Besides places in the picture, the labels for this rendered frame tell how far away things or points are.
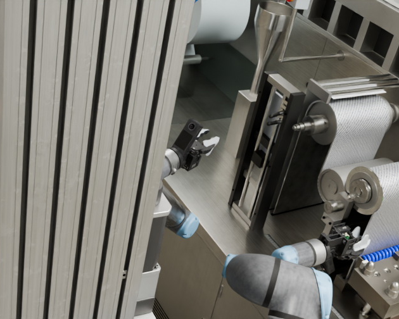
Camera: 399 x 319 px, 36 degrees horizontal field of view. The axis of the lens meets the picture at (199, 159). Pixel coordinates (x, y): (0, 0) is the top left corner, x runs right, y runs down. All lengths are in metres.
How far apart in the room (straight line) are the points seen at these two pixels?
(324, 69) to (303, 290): 1.24
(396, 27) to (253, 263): 1.11
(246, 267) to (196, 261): 0.88
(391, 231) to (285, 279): 0.73
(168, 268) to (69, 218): 1.57
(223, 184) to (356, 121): 0.61
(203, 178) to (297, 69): 0.61
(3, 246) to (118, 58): 0.33
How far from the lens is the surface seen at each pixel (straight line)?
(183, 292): 2.44
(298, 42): 2.58
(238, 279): 1.44
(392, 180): 1.93
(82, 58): 0.82
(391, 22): 2.25
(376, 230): 2.00
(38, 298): 1.07
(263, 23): 2.29
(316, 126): 1.98
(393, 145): 2.27
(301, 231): 2.26
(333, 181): 2.02
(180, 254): 2.39
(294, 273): 1.43
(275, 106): 2.03
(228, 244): 2.11
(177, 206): 1.68
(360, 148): 2.12
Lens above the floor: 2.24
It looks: 33 degrees down
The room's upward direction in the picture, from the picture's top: 13 degrees clockwise
